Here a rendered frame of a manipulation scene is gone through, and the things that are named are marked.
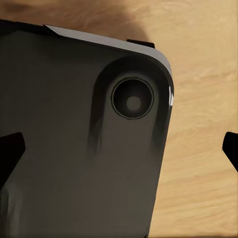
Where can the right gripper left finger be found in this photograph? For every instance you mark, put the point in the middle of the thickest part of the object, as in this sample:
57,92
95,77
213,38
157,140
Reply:
12,148

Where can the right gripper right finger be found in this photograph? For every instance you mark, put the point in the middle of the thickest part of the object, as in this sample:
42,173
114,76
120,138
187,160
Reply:
230,148

